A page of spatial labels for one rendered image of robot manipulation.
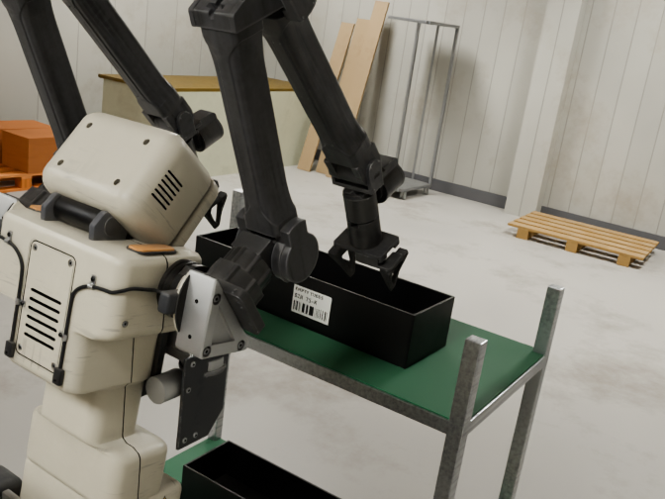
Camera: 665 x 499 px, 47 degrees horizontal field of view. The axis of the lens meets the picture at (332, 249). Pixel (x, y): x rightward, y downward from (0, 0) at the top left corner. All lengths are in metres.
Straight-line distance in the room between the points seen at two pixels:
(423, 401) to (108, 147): 0.69
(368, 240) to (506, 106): 6.44
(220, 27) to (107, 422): 0.62
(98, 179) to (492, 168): 6.82
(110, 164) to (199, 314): 0.25
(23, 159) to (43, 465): 5.03
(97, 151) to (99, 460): 0.47
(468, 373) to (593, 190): 6.25
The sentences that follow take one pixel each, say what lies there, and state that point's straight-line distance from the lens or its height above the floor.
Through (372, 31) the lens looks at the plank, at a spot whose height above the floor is 1.47.
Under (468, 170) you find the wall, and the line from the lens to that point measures 7.90.
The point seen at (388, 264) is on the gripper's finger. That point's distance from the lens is 1.33.
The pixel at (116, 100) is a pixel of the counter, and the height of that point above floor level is 0.61.
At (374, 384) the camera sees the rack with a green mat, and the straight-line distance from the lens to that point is 1.43.
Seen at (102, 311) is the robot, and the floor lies 1.16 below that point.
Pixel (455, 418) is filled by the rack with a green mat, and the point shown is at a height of 0.96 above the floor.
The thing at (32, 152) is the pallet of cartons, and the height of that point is 0.29.
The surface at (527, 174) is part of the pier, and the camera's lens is 7.49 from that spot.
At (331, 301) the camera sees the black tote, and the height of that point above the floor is 1.03.
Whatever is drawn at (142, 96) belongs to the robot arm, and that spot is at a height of 1.39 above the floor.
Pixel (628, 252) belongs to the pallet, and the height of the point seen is 0.11.
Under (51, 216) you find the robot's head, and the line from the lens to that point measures 1.20.
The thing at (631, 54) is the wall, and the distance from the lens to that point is 7.40.
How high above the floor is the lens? 1.58
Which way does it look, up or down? 17 degrees down
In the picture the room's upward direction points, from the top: 8 degrees clockwise
